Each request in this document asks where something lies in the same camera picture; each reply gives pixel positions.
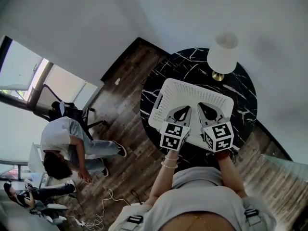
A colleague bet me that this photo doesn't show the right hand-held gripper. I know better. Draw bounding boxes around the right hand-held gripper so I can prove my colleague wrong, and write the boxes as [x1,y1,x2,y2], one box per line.
[197,102,235,153]

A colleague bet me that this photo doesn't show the black marble round table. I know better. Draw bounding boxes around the black marble round table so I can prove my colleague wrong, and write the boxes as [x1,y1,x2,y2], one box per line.
[140,47,258,168]

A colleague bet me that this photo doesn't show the white table lamp brass base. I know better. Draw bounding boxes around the white table lamp brass base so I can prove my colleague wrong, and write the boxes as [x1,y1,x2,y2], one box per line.
[206,32,239,82]

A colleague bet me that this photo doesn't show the person's grey top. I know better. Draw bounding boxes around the person's grey top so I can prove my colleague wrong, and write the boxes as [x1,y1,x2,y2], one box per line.
[108,166,277,231]

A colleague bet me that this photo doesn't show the black-framed window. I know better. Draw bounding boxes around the black-framed window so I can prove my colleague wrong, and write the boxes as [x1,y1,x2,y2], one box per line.
[0,35,99,163]

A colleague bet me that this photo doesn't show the black strap buckle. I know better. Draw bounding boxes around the black strap buckle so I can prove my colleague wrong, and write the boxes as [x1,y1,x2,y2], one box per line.
[244,208,259,218]
[127,215,144,225]

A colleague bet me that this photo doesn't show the red wrist band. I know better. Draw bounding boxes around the red wrist band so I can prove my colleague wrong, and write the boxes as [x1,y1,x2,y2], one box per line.
[215,150,232,161]

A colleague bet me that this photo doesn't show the white cable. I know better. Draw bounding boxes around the white cable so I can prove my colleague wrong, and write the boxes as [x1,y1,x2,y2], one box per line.
[67,189,132,231]

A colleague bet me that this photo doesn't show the frosted glass partition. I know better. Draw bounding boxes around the frosted glass partition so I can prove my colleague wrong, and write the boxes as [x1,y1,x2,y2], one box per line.
[261,154,308,190]

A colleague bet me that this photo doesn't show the white perforated plastic basket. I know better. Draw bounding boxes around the white perforated plastic basket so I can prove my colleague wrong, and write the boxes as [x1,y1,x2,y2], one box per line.
[148,77,234,152]

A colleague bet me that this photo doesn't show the person's left forearm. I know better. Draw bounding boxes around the person's left forearm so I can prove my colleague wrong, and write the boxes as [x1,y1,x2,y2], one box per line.
[144,154,180,205]

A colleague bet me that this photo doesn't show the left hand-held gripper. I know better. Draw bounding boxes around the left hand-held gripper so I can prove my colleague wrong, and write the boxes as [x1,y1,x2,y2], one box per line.
[160,106,193,152]

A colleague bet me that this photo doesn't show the thin black lamp cable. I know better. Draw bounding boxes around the thin black lamp cable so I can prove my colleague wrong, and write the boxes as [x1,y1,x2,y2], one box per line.
[141,54,169,85]

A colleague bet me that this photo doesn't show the black office chair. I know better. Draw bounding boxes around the black office chair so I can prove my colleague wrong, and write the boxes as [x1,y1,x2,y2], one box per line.
[27,84,108,141]

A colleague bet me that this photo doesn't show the person's right forearm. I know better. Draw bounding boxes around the person's right forearm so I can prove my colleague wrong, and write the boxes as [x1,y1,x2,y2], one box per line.
[218,150,248,198]

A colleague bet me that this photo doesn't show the pearl bead bracelet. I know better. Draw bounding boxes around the pearl bead bracelet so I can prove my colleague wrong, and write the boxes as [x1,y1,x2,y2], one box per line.
[160,161,179,170]

